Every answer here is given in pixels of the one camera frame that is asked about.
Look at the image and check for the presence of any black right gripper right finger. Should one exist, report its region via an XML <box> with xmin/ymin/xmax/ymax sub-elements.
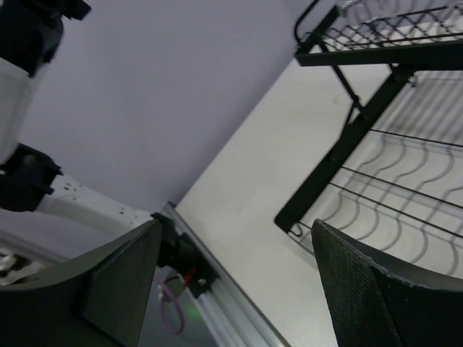
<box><xmin>312</xmin><ymin>219</ymin><xmax>462</xmax><ymax>346</ymax></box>

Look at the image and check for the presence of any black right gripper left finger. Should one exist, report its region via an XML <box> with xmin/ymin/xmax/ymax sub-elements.
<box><xmin>1</xmin><ymin>220</ymin><xmax>161</xmax><ymax>346</ymax></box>

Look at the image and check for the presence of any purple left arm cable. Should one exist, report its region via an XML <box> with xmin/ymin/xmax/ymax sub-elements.
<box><xmin>153</xmin><ymin>276</ymin><xmax>186</xmax><ymax>335</ymax></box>

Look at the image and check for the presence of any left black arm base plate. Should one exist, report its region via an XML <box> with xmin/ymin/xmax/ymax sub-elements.
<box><xmin>151</xmin><ymin>213</ymin><xmax>218</xmax><ymax>299</ymax></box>

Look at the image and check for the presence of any black wire dish rack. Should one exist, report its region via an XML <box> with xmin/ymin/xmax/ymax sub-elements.
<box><xmin>274</xmin><ymin>1</ymin><xmax>462</xmax><ymax>278</ymax></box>

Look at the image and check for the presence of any aluminium mounting rail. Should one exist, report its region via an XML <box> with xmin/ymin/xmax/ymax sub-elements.
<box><xmin>162</xmin><ymin>202</ymin><xmax>289</xmax><ymax>347</ymax></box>

